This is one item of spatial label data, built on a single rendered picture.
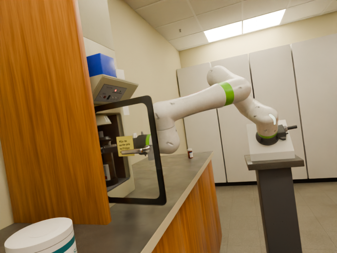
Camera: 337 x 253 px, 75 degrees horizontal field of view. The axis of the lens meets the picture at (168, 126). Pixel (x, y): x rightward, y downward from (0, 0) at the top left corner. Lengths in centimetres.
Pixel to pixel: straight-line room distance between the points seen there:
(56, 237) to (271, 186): 133
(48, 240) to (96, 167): 38
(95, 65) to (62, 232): 64
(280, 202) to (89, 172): 122
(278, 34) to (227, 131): 190
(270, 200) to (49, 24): 154
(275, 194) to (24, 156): 143
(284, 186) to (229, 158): 239
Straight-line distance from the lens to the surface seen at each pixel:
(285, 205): 167
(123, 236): 80
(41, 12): 106
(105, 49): 122
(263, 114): 144
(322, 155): 409
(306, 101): 397
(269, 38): 450
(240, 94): 110
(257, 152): 157
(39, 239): 56
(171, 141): 93
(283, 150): 159
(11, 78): 114
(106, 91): 100
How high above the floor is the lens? 129
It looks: 1 degrees down
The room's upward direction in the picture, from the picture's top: 8 degrees counter-clockwise
